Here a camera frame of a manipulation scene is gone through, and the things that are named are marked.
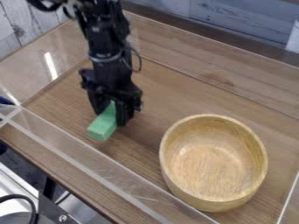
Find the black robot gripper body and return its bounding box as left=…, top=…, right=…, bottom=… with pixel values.
left=79, top=53, right=143, bottom=111

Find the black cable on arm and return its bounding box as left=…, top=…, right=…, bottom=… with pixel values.
left=123, top=43, right=143, bottom=74

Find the black metal table leg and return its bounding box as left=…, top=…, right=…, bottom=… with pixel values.
left=42, top=178, right=56, bottom=200

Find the green rectangular block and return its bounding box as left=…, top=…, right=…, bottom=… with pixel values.
left=89, top=102, right=118, bottom=141

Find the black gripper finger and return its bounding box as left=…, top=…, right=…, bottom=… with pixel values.
left=89, top=92, right=110, bottom=115
left=115, top=101, right=135, bottom=127

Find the brown wooden bowl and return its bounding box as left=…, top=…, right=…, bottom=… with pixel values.
left=159, top=114, right=269, bottom=212

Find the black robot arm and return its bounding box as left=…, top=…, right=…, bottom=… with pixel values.
left=27, top=0, right=143, bottom=126

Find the black cable lower left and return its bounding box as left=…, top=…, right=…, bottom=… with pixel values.
left=0, top=193, right=40, bottom=224

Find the clear acrylic enclosure wall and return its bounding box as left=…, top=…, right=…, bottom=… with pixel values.
left=0, top=15, right=299, bottom=224

